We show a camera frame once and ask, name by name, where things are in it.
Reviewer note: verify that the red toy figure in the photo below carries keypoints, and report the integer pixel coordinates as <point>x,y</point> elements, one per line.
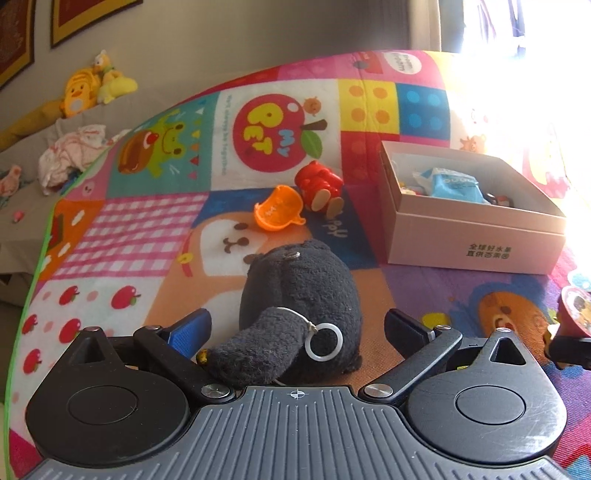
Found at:
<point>318,184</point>

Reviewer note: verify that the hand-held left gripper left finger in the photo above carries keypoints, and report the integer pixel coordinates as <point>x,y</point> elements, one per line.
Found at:
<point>191,326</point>

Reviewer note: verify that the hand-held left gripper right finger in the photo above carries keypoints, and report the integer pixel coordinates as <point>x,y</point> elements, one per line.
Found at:
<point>406,330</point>

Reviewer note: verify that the yellow duck toy with bells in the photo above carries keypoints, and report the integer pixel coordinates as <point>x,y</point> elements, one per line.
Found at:
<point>408,189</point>

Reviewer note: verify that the black plush toy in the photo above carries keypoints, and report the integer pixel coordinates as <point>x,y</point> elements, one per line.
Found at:
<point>304,286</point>

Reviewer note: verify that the yellow striped plush toy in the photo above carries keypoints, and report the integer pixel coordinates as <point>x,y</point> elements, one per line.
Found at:
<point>76,94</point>

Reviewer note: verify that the pink cardboard box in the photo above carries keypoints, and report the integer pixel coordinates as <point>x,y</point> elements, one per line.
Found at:
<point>461,236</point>

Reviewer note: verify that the pink plush toy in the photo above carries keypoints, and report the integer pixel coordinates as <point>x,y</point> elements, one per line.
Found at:
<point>10,181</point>

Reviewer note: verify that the yellow bird plush toy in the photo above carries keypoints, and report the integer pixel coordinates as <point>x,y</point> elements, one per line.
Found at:
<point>115,87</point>

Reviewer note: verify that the dark framed wall picture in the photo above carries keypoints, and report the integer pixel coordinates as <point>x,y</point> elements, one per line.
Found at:
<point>16,41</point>

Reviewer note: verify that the blue snack packet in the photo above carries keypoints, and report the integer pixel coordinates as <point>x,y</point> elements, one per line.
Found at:
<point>455,187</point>

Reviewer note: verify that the small pink object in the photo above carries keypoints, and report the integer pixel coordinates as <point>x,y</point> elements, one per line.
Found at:
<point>18,216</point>

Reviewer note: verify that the pink round cup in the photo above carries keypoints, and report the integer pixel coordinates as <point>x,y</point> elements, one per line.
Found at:
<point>575,307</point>

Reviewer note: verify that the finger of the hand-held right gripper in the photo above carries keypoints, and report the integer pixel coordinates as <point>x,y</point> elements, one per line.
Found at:
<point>573,348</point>

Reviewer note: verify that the gold framed wall picture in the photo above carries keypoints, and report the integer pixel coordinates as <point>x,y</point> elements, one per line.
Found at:
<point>92,18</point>

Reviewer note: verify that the dark-haired red figurine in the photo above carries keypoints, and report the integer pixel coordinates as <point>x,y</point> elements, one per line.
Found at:
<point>501,200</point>

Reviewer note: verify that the pile of pink white clothes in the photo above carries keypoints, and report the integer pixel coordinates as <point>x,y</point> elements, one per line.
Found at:
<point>69,152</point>

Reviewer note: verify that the orange plastic capsule half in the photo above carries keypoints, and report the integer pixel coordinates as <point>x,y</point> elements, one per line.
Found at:
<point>277,207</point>

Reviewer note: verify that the long yellow plush toy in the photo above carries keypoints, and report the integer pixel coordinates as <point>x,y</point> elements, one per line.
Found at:
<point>27,125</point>

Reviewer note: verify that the colourful cartoon play mat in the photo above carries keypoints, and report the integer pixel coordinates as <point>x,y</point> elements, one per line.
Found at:
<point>161,240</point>

